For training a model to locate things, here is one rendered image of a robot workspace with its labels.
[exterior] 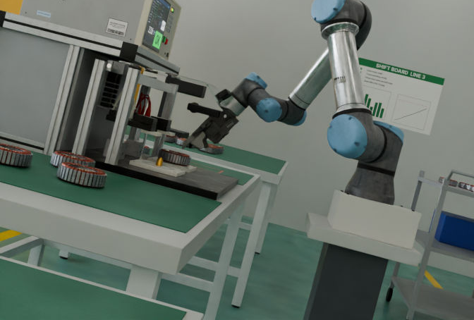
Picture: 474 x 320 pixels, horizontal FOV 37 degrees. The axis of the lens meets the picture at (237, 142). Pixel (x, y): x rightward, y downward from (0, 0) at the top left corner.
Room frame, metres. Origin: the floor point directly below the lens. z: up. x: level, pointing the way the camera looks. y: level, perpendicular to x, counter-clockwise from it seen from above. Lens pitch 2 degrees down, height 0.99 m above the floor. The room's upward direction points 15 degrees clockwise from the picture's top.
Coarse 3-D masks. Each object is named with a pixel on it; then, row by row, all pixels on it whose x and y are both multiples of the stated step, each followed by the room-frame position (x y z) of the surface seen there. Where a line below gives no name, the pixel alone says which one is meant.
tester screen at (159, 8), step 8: (160, 0) 2.26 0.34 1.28; (152, 8) 2.19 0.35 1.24; (160, 8) 2.29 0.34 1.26; (168, 8) 2.39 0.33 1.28; (152, 16) 2.21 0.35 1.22; (160, 16) 2.31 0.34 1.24; (152, 24) 2.24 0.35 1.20; (152, 32) 2.26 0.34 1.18; (160, 32) 2.37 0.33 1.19; (144, 40) 2.18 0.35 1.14
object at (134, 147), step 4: (128, 140) 2.44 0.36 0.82; (132, 140) 2.44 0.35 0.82; (136, 140) 2.45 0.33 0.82; (128, 144) 2.44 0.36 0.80; (132, 144) 2.44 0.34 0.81; (136, 144) 2.44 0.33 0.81; (140, 144) 2.46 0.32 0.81; (128, 148) 2.44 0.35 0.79; (132, 148) 2.44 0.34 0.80; (136, 148) 2.44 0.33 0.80; (140, 148) 2.47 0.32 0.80; (128, 152) 2.44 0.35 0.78; (132, 152) 2.44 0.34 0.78; (136, 152) 2.44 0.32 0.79; (136, 156) 2.44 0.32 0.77
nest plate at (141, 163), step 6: (132, 162) 2.16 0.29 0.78; (138, 162) 2.16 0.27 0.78; (144, 162) 2.21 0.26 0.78; (150, 162) 2.26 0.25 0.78; (150, 168) 2.15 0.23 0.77; (156, 168) 2.15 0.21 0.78; (162, 168) 2.16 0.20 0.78; (168, 168) 2.21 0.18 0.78; (174, 168) 2.26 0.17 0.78; (168, 174) 2.15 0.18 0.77; (174, 174) 2.14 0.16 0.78; (180, 174) 2.20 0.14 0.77
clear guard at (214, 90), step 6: (132, 66) 2.25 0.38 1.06; (138, 66) 2.12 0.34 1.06; (144, 66) 2.12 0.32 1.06; (150, 72) 2.34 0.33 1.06; (156, 72) 2.19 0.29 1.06; (162, 72) 2.11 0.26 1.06; (180, 78) 2.20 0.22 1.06; (186, 78) 2.11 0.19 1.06; (198, 84) 2.29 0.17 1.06; (204, 84) 2.15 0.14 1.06; (210, 90) 2.10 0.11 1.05; (216, 90) 2.24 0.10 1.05; (216, 96) 2.13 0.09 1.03; (222, 102) 2.22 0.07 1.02; (228, 108) 2.30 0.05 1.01
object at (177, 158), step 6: (162, 150) 2.44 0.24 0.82; (168, 150) 2.48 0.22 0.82; (162, 156) 2.43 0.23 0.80; (168, 156) 2.41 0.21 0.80; (174, 156) 2.41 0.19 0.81; (180, 156) 2.41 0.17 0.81; (186, 156) 2.44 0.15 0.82; (174, 162) 2.42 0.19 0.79; (180, 162) 2.42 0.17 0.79; (186, 162) 2.44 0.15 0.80
